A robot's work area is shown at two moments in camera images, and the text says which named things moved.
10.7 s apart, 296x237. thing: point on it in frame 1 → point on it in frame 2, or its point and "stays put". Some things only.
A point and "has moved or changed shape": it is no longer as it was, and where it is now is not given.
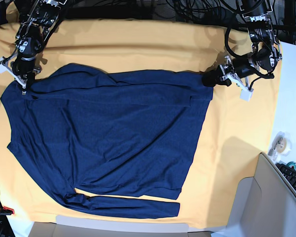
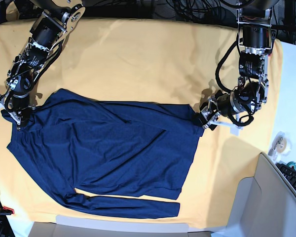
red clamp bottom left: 5,211 stays put
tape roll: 281,146 stays put
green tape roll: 291,164 stays put
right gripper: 225,71 → 213,116
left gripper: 21,69 → 25,114
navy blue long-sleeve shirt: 84,128 has moved or changed shape
